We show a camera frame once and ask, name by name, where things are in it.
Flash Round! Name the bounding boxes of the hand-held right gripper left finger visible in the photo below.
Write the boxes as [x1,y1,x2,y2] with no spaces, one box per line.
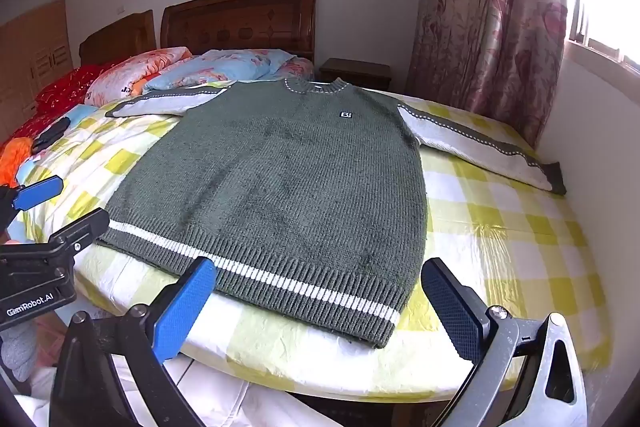
[49,256,218,427]

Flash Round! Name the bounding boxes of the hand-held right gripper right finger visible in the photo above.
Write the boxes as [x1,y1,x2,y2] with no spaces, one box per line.
[420,257,588,427]

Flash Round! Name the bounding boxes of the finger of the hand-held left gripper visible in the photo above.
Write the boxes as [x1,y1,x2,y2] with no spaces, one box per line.
[0,175,65,229]
[47,207,111,264]

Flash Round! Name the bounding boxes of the green knitted sweater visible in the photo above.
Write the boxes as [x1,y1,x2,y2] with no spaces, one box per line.
[95,77,568,349]

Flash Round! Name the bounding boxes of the person's left forearm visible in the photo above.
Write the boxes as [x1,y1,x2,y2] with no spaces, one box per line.
[0,322,37,380]

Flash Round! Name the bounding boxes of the orange cloth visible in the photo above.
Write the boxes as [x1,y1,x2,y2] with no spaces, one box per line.
[0,139,38,188]

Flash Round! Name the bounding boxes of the bed with yellow checked sheet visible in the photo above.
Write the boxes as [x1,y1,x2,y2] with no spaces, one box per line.
[10,92,613,398]

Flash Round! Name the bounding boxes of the person's light trousers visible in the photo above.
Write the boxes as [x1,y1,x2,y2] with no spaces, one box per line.
[15,347,311,427]

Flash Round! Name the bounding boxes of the red patterned blanket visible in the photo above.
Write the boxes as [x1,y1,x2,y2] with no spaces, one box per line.
[0,63,121,148]

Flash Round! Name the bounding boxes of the light wooden wardrobe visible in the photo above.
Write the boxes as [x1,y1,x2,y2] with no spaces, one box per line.
[0,0,71,138]

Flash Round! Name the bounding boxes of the floral pink pillow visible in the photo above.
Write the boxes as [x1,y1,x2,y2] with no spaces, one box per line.
[86,47,193,108]

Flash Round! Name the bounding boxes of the small wooden headboard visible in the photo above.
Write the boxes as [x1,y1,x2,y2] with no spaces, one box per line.
[79,10,157,64]

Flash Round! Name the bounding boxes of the light blue pillow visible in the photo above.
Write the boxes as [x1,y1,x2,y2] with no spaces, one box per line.
[142,48,316,92]

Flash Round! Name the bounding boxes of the dark wooden nightstand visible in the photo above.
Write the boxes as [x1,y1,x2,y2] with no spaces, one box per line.
[319,58,392,92]

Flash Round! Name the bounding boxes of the large wooden headboard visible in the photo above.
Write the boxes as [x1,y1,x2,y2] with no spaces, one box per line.
[161,0,319,62]

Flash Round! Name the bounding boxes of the pink floral curtain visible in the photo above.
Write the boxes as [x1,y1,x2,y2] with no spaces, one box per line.
[405,0,581,148]

